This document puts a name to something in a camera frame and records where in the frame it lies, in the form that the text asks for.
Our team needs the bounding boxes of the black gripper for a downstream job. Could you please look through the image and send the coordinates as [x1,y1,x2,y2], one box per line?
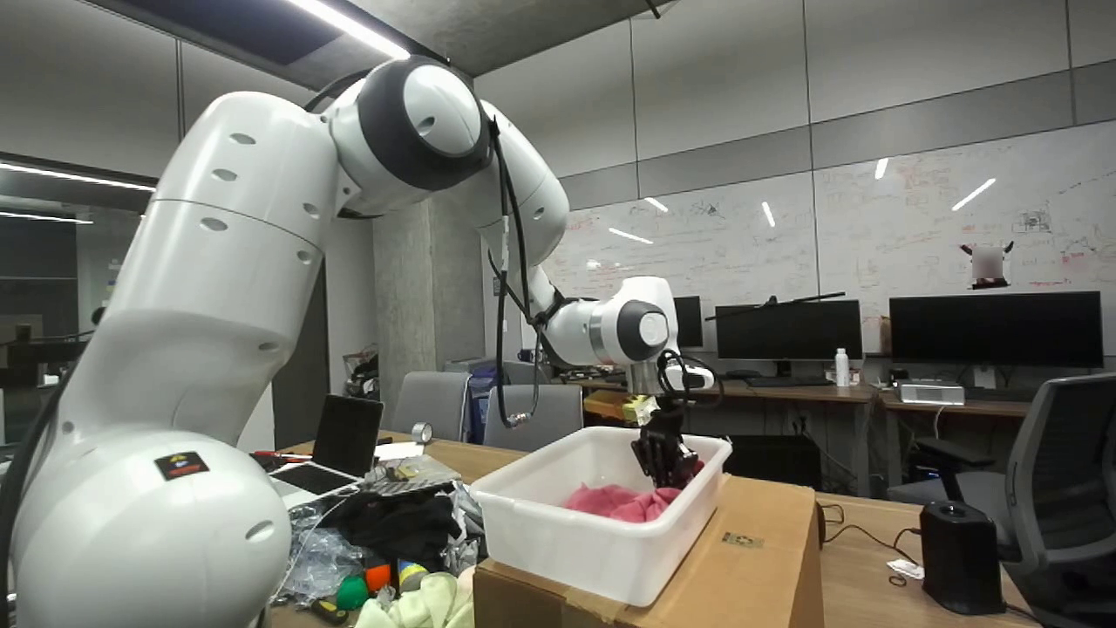
[632,398,688,476]

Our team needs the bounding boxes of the pink cloth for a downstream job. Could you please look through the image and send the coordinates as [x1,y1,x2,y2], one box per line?
[566,461,703,523]

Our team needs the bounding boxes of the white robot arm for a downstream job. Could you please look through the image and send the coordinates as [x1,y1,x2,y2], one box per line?
[5,57,675,628]

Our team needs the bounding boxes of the cardboard box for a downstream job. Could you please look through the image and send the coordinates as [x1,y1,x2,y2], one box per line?
[476,477,823,628]

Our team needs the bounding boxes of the black box speaker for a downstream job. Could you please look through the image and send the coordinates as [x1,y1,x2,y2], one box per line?
[920,503,1003,614]

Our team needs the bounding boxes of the white plastic bin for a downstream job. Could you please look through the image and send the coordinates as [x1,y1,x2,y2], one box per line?
[471,427,734,606]

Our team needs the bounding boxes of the black monitor left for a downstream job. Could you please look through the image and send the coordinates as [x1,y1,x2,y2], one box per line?
[714,299,860,359]

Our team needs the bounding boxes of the black monitor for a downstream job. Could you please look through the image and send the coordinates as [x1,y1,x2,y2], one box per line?
[889,295,1103,368]
[714,299,860,359]

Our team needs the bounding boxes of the black cloth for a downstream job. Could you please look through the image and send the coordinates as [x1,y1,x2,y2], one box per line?
[327,491,463,567]

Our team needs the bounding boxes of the orange ball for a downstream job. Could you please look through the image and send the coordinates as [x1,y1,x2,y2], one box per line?
[364,567,395,592]

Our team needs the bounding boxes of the black laptop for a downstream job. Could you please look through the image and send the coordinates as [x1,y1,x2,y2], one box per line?
[271,395,385,497]

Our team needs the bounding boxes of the green ball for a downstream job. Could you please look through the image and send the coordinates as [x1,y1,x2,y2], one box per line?
[336,575,369,612]

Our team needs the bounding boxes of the black monitor right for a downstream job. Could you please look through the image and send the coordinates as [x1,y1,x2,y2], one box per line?
[889,295,1103,368]

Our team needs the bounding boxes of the grey office chair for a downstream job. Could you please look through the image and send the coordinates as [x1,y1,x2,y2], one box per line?
[1009,374,1116,628]

